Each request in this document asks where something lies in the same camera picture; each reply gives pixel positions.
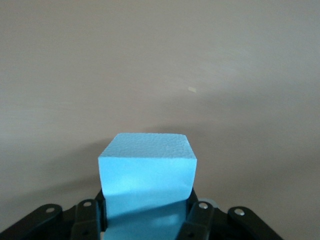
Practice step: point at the blue foam block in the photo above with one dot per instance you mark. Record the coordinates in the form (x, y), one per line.
(147, 175)

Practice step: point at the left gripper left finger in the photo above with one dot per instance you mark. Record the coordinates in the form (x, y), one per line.
(82, 220)

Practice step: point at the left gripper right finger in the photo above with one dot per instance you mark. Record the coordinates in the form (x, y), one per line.
(197, 220)

